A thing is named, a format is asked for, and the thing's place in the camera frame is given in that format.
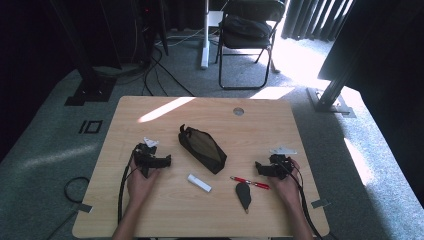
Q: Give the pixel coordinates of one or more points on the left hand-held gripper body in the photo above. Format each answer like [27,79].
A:
[144,156]

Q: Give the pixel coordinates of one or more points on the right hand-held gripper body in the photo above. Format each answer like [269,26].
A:
[281,165]

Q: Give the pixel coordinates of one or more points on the red pen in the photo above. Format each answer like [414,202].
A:
[250,182]

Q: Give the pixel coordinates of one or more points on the black pencil case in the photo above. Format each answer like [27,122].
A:
[203,148]

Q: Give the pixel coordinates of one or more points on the person's right hand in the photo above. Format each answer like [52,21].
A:
[289,190]

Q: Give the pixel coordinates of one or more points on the person's left hand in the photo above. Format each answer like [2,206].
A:
[139,188]

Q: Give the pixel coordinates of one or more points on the white eraser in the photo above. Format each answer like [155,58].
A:
[199,183]

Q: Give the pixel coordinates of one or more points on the round grey table grommet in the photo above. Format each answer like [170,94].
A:
[238,111]

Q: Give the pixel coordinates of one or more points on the black metal stand with plate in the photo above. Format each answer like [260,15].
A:
[330,100]

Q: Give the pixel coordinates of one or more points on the black stand with square base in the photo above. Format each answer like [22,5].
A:
[90,91]

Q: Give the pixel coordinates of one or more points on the black folding chair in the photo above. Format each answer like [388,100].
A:
[245,43]

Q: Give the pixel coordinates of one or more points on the white desk leg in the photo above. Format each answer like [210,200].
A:
[205,40]

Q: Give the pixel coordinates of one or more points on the dark equipment rack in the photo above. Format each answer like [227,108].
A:
[148,30]

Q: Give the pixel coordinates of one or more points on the black bag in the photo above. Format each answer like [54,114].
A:
[246,26]

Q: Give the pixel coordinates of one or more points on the dark pleated curtain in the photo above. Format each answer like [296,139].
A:
[313,20]

